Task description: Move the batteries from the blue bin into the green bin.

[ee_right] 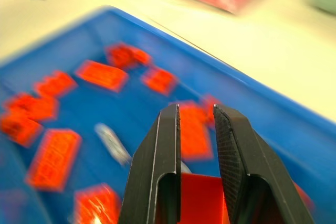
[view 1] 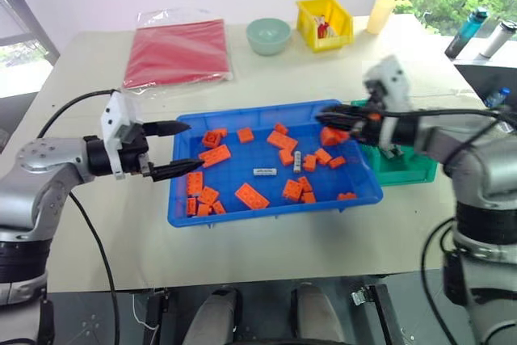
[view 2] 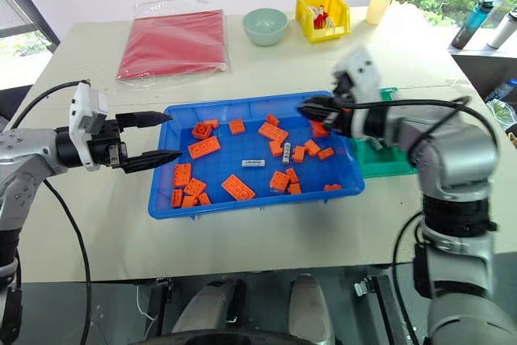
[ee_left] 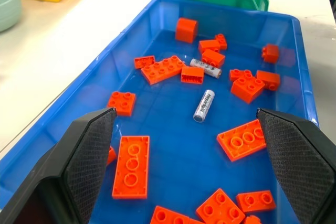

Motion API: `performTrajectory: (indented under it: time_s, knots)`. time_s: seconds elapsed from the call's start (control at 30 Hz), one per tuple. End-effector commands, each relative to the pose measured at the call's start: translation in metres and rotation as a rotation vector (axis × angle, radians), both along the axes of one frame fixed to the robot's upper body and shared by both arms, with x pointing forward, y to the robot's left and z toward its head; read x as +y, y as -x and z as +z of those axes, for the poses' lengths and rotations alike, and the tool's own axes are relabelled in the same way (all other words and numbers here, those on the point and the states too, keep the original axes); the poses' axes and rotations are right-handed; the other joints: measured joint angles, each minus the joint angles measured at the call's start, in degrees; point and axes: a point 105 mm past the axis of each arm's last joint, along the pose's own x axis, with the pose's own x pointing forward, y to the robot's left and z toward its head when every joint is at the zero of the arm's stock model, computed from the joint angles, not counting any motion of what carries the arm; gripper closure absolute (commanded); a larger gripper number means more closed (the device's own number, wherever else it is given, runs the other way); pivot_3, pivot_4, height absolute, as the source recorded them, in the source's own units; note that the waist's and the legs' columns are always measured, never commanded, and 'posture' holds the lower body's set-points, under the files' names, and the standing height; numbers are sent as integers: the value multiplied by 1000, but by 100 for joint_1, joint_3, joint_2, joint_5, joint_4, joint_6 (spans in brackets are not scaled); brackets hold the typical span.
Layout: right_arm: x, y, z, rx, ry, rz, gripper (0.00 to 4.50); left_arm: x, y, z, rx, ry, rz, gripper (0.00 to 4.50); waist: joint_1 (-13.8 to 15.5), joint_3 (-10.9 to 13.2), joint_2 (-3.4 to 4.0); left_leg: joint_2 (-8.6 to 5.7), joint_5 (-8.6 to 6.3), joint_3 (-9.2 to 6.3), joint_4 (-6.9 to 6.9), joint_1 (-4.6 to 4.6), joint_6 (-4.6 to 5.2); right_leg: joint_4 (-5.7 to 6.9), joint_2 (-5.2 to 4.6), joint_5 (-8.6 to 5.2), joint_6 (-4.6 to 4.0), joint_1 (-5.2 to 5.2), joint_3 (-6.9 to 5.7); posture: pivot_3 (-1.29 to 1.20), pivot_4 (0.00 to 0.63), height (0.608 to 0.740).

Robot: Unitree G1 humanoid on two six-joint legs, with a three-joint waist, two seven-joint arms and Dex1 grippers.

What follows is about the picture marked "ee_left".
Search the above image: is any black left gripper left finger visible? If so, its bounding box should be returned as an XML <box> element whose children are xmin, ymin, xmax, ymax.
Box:
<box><xmin>0</xmin><ymin>107</ymin><xmax>117</xmax><ymax>224</ymax></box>

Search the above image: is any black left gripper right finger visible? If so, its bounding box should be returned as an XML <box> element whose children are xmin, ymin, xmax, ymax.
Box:
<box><xmin>256</xmin><ymin>108</ymin><xmax>336</xmax><ymax>224</ymax></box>

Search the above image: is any blue plastic bin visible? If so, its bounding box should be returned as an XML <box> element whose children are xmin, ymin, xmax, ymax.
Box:
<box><xmin>0</xmin><ymin>0</ymin><xmax>320</xmax><ymax>224</ymax></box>

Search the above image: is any small orange building brick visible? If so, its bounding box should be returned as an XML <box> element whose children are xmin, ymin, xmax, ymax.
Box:
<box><xmin>107</xmin><ymin>145</ymin><xmax>117</xmax><ymax>166</ymax></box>
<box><xmin>214</xmin><ymin>34</ymin><xmax>228</xmax><ymax>51</ymax></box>
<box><xmin>243</xmin><ymin>215</ymin><xmax>262</xmax><ymax>224</ymax></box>

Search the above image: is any long orange flat plate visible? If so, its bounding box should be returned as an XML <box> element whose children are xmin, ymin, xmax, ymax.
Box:
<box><xmin>111</xmin><ymin>135</ymin><xmax>151</xmax><ymax>199</ymax></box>
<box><xmin>216</xmin><ymin>119</ymin><xmax>267</xmax><ymax>162</ymax></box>

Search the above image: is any orange square flat plate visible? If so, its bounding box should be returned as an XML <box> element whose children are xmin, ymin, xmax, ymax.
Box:
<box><xmin>107</xmin><ymin>91</ymin><xmax>137</xmax><ymax>117</ymax></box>

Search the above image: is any orange square building brick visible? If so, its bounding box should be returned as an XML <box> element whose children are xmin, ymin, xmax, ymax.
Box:
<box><xmin>230</xmin><ymin>76</ymin><xmax>266</xmax><ymax>104</ymax></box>

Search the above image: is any silver AA battery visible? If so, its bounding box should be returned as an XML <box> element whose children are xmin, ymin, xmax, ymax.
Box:
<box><xmin>193</xmin><ymin>89</ymin><xmax>215</xmax><ymax>123</ymax></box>
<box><xmin>190</xmin><ymin>58</ymin><xmax>222</xmax><ymax>78</ymax></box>

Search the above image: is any small orange flat plate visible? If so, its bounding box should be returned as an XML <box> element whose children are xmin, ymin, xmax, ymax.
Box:
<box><xmin>134</xmin><ymin>55</ymin><xmax>156</xmax><ymax>69</ymax></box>

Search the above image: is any long orange studded plate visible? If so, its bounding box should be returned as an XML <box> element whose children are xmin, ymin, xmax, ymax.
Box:
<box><xmin>140</xmin><ymin>55</ymin><xmax>187</xmax><ymax>86</ymax></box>

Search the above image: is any orange rounded block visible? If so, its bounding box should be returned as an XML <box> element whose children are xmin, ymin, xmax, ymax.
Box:
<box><xmin>175</xmin><ymin>17</ymin><xmax>199</xmax><ymax>43</ymax></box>

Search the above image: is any pale green bowl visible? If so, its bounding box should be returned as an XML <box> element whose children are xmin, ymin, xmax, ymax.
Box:
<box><xmin>0</xmin><ymin>0</ymin><xmax>23</xmax><ymax>33</ymax></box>

